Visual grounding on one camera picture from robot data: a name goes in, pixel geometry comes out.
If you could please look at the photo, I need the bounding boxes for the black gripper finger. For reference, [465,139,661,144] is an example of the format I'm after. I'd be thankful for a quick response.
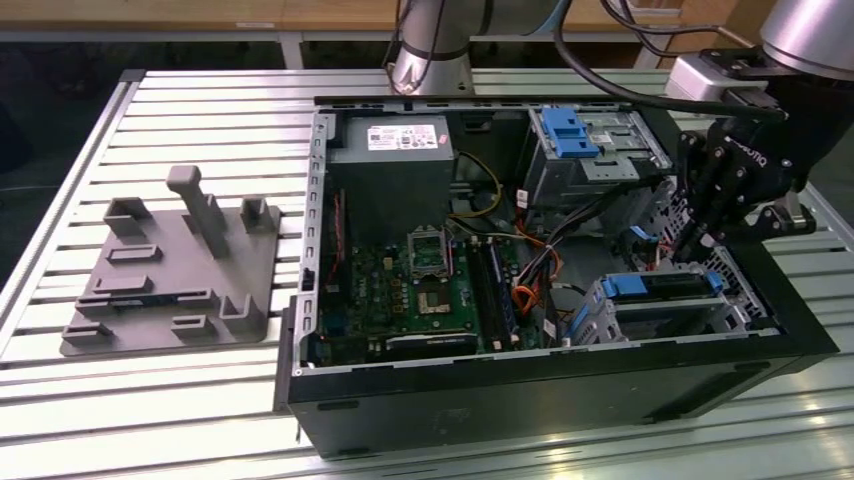
[671,130,732,262]
[703,198,819,249]

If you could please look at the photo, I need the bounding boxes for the blue data wire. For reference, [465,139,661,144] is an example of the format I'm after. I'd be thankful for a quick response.
[625,225,663,254]

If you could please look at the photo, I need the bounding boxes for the hard disk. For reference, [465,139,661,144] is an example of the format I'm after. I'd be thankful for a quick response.
[597,269,727,304]

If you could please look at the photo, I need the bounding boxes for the orange yellow power wire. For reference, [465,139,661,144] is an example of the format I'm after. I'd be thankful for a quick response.
[511,284,543,319]

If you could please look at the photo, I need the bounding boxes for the grey metal disk bay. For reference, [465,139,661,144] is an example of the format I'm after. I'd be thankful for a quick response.
[579,267,768,349]

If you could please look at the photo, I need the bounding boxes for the RAM slot white clips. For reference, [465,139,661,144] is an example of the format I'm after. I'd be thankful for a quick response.
[473,237,508,352]

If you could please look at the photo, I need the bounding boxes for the grey optical drive cage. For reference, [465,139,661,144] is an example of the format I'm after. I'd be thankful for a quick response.
[523,107,681,209]

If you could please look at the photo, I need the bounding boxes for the blue drive cage latch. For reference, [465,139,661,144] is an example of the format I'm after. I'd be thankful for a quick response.
[540,107,599,159]

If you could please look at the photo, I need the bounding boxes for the wooden cabinet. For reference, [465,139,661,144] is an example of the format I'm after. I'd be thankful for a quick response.
[656,0,768,71]

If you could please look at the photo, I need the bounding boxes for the metal socket cover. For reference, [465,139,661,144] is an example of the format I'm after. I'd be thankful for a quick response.
[404,224,452,281]

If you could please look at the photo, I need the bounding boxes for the CPU socket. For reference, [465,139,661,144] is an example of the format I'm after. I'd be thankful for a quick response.
[416,282,461,322]

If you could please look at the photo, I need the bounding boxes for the black power supply unit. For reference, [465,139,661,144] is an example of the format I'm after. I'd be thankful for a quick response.
[325,114,459,251]

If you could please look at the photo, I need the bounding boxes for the black graphics card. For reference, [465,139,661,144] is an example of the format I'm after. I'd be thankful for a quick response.
[384,332,483,357]

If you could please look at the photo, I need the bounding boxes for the black PC case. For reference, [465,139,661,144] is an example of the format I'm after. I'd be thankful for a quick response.
[272,93,840,460]

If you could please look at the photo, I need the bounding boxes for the green motherboard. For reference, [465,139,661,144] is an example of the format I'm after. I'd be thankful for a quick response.
[317,219,555,364]

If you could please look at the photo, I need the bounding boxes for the grey parts rack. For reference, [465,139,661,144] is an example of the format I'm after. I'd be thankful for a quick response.
[57,164,288,359]

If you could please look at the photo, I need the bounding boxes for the wooden desk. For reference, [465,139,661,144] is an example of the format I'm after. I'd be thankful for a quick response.
[0,0,675,46]

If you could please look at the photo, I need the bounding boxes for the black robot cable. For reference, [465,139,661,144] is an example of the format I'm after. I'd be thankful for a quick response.
[549,0,789,122]

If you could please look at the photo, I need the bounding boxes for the black main wire bundle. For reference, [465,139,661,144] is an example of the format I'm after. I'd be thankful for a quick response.
[543,182,675,246]

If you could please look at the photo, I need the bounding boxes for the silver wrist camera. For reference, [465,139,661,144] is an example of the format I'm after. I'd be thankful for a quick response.
[664,53,735,101]

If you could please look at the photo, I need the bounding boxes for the red orange wire bundle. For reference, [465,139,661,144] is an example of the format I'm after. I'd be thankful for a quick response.
[516,234,568,301]

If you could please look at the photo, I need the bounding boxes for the yellow black wire bundle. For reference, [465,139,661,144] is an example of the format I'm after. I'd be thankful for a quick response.
[446,151,503,221]

